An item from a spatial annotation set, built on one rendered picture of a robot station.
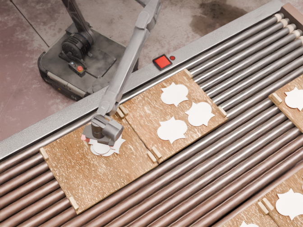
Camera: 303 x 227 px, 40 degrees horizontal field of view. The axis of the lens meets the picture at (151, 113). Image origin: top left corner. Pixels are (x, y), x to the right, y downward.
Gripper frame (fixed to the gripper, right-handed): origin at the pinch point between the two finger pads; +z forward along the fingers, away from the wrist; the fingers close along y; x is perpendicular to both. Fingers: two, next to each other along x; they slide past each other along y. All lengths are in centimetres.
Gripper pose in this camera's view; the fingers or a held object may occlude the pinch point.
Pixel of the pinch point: (99, 143)
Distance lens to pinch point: 180.3
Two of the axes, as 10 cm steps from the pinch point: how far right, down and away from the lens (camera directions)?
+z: -0.7, 5.2, 8.5
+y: -9.7, -2.2, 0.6
